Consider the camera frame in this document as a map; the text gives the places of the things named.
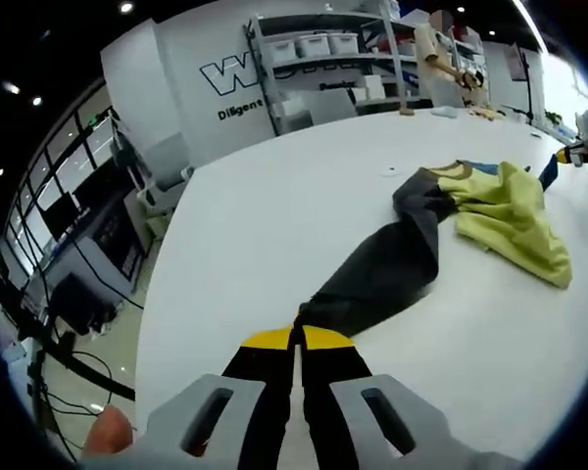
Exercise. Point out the grey metal shelf rack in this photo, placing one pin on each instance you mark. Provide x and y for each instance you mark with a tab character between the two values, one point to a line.
323	73

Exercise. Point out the dark wall display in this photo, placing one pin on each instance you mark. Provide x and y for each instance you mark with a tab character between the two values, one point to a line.
514	61

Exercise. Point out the small brown block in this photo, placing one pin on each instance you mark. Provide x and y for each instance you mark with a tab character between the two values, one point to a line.
406	111

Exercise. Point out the black monitor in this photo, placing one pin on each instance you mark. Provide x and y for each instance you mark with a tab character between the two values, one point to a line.
63	215

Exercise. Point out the grey white office chair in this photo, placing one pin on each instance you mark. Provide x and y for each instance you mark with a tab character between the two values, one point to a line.
169	164

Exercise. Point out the pile of tan objects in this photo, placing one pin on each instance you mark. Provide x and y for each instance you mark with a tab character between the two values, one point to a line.
484	114

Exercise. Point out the white storage bin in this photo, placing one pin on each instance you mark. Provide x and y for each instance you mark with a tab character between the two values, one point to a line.
312	45
344	42
283	49

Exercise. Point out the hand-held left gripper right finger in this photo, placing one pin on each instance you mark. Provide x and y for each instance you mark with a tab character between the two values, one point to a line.
338	382

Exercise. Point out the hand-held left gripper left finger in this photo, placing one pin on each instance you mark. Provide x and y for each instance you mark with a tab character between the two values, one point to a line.
255	382

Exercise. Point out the white box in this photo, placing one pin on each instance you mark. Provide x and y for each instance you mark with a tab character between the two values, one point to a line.
373	87

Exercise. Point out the white crumpled cloth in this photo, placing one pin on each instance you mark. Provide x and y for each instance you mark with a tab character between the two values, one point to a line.
444	112

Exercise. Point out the person's left hand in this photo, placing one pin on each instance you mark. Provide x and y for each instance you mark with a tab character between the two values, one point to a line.
110	433

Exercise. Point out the green plant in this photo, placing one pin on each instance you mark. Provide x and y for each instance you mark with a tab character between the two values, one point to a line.
552	118

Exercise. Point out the yellow blue grey garment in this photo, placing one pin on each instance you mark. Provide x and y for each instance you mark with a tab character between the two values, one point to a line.
402	264

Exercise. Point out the black tripod stand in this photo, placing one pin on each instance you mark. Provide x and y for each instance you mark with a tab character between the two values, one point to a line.
530	83

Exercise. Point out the grey desk cabinet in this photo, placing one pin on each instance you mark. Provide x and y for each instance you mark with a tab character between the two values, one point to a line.
112	235

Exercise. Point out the grey panel chair back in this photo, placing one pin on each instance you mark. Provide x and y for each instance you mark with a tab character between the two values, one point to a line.
323	110

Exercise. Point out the white shelf rack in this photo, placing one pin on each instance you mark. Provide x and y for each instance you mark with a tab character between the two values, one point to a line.
465	44

